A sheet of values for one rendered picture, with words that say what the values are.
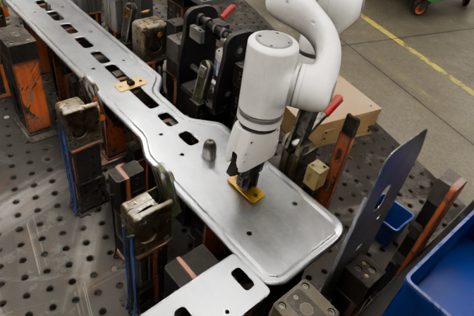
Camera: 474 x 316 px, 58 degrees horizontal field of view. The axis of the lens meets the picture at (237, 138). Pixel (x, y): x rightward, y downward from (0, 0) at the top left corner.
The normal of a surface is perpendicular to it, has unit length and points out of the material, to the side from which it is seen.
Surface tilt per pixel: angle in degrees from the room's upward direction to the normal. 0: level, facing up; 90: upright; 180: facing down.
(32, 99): 90
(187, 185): 0
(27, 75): 90
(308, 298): 0
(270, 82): 90
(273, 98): 94
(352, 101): 4
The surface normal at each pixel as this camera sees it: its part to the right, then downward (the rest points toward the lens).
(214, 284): 0.12, -0.76
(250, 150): 0.54, 0.58
